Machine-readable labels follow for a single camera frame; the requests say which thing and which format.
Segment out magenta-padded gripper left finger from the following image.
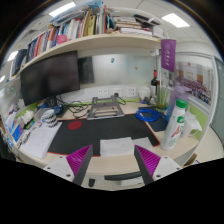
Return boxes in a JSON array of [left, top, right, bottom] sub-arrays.
[[43, 143, 95, 187]]

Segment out grey metal laptop stand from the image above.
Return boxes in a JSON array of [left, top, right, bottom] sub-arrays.
[[86, 95, 126, 121]]

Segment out group photo poster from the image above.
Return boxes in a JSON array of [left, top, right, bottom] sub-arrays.
[[173, 61, 213, 107]]

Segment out translucent purple water bottle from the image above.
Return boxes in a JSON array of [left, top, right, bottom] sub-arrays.
[[165, 83, 189, 123]]

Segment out white written notebook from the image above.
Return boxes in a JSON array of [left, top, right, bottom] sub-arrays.
[[20, 121, 63, 160]]

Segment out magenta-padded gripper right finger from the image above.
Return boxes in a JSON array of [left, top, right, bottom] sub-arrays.
[[133, 144, 183, 185]]

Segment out white wall power outlets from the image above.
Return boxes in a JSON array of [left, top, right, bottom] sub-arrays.
[[96, 85, 138, 100]]

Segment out black cables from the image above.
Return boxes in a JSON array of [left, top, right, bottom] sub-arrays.
[[54, 94, 91, 119]]

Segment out dark blue mouse pad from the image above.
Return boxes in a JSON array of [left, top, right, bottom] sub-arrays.
[[146, 114, 169, 133]]

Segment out small white jar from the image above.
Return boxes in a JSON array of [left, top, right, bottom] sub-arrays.
[[138, 85, 152, 101]]

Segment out black computer monitor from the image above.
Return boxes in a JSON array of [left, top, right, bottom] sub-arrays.
[[19, 50, 81, 107]]

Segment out small blue box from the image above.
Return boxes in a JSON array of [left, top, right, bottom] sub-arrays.
[[53, 104, 64, 115]]

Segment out flat round red coaster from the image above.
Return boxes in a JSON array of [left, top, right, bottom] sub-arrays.
[[67, 120, 83, 131]]

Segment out white tissue stack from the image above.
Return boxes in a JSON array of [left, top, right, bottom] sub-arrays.
[[19, 109, 36, 126]]

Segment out purple pennant flag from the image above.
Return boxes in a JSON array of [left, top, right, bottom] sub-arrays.
[[160, 38, 177, 73]]

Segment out dark wine bottle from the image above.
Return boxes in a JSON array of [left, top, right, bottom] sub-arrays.
[[150, 69, 159, 98]]

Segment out crumpled white tissue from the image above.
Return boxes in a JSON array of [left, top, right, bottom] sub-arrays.
[[181, 110, 203, 138]]

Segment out black desk mat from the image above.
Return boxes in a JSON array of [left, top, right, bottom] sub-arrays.
[[47, 113, 161, 158]]

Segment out grey door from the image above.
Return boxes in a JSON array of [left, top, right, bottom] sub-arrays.
[[211, 56, 224, 144]]

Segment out black-and-white patterned mug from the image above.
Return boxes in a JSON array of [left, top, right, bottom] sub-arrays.
[[40, 108, 59, 129]]

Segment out white drink bottle green cap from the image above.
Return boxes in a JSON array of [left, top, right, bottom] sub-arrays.
[[160, 98, 188, 151]]

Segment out shelf unit with books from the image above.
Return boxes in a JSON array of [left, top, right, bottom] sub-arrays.
[[9, 1, 168, 79]]

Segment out ceiling lights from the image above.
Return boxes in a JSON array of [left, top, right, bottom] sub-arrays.
[[0, 1, 191, 83]]

